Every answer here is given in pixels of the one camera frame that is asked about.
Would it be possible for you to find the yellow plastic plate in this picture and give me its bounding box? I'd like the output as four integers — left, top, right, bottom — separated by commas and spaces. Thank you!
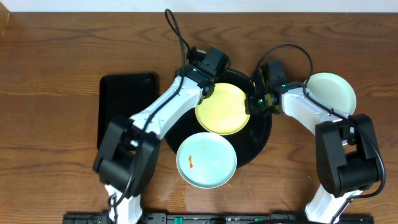
195, 83, 250, 135

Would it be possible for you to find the mint green plate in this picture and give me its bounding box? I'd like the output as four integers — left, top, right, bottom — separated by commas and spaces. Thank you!
307, 72, 356, 114
176, 132, 238, 189

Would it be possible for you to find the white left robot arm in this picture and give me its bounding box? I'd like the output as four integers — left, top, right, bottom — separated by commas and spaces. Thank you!
93, 65, 228, 223

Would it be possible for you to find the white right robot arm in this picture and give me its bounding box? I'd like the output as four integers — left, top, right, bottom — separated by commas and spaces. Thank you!
245, 81, 386, 223

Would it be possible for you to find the round black tray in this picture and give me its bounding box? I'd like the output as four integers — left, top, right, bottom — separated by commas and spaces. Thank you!
164, 69, 272, 167

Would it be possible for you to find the rectangular black tray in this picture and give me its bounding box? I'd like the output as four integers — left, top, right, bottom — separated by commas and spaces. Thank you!
97, 72, 159, 146

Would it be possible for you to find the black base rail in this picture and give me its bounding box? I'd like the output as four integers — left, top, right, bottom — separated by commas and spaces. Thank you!
62, 212, 376, 224

